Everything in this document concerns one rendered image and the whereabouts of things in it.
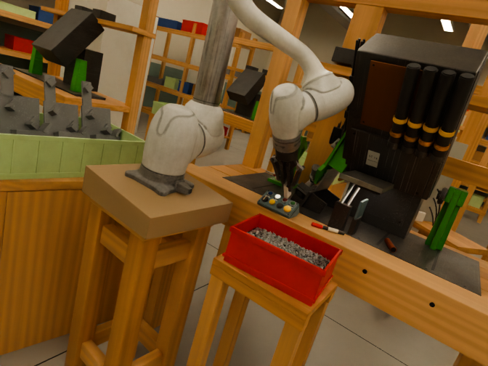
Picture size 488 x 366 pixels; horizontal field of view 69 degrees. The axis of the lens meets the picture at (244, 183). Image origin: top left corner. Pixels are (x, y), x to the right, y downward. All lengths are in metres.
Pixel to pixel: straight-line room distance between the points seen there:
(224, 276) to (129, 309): 0.33
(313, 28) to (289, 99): 12.16
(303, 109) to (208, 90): 0.42
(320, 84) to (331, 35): 11.73
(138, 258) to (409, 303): 0.88
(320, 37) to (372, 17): 11.02
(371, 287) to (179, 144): 0.80
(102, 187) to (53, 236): 0.51
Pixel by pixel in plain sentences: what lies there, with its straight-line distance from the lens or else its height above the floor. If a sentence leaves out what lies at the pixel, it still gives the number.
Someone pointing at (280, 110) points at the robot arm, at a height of 1.30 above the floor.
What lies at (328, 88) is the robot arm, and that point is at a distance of 1.12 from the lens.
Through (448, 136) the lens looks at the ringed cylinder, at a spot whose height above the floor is 1.35.
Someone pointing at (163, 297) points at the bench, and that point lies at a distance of 1.98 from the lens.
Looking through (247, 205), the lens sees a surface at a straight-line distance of 1.45.
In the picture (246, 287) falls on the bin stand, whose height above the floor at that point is 0.77.
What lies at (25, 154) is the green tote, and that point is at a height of 0.89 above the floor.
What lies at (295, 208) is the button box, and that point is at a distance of 1.40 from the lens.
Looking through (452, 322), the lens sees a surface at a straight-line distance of 1.32.
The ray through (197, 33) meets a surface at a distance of 7.57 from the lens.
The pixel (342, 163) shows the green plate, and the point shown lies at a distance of 1.52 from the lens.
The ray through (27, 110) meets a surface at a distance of 1.78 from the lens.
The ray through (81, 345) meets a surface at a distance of 1.64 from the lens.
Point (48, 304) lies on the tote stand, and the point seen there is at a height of 0.20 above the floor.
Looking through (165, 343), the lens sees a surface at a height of 0.29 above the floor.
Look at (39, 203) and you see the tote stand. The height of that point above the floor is 0.70.
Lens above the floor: 1.34
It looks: 15 degrees down
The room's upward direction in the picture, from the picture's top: 16 degrees clockwise
